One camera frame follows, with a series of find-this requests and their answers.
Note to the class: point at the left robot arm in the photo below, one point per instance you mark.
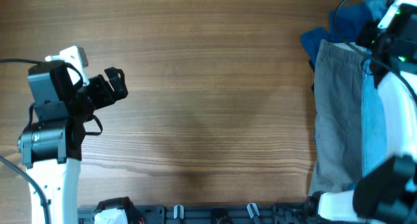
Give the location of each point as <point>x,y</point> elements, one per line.
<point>51,147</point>

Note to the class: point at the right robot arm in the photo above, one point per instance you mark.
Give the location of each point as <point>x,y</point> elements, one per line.
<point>388,193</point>

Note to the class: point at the grey trousers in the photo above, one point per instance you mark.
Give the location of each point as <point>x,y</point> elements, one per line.
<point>338,121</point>

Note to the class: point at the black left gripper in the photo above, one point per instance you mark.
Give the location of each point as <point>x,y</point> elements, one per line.
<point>107,96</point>

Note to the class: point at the dark blue garment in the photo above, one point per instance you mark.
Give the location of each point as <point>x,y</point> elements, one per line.
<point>350,21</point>

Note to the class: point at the light blue denim jeans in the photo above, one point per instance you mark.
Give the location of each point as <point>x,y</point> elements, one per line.
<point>373,123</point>

